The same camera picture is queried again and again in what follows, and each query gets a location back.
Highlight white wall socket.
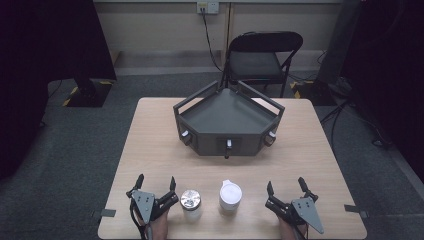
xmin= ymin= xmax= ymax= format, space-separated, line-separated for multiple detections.
xmin=196 ymin=1 xmax=221 ymax=15

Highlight person's left hand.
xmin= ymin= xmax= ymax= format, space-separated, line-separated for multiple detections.
xmin=134 ymin=209 xmax=170 ymax=240

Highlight grey pillar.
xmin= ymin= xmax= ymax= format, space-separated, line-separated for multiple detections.
xmin=315 ymin=0 xmax=365 ymax=85

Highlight glass jar with silver lid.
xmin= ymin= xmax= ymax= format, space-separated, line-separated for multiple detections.
xmin=179 ymin=189 xmax=203 ymax=223

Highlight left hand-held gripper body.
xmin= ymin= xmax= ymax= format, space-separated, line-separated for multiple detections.
xmin=125 ymin=188 xmax=180 ymax=225

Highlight white cup with lid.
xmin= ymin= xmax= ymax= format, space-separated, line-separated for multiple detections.
xmin=218 ymin=179 xmax=244 ymax=215

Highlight black folding chair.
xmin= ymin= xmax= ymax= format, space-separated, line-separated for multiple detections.
xmin=220 ymin=30 xmax=305 ymax=99

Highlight black power cable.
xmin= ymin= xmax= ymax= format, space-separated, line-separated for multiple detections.
xmin=199 ymin=7 xmax=224 ymax=73

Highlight black stand base plate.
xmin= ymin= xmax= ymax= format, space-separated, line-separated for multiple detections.
xmin=61 ymin=77 xmax=115 ymax=109
xmin=288 ymin=79 xmax=338 ymax=107

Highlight person's right hand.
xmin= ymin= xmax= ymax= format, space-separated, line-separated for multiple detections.
xmin=277 ymin=215 xmax=308 ymax=240

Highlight black floor cables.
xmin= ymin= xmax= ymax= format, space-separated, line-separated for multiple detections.
xmin=319 ymin=99 xmax=392 ymax=150

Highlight grey tape strip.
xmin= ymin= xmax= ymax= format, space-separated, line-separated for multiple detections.
xmin=343 ymin=203 xmax=370 ymax=220
xmin=92 ymin=208 xmax=117 ymax=220

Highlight dark grey corner shelf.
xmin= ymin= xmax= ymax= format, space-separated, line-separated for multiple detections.
xmin=172 ymin=79 xmax=286 ymax=160

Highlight black curtain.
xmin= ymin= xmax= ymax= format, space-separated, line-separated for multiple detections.
xmin=342 ymin=0 xmax=424 ymax=185
xmin=0 ymin=0 xmax=118 ymax=182

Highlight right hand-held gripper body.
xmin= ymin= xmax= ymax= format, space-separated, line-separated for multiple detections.
xmin=264 ymin=194 xmax=325 ymax=235

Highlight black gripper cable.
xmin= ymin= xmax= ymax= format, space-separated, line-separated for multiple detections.
xmin=129 ymin=199 xmax=149 ymax=240

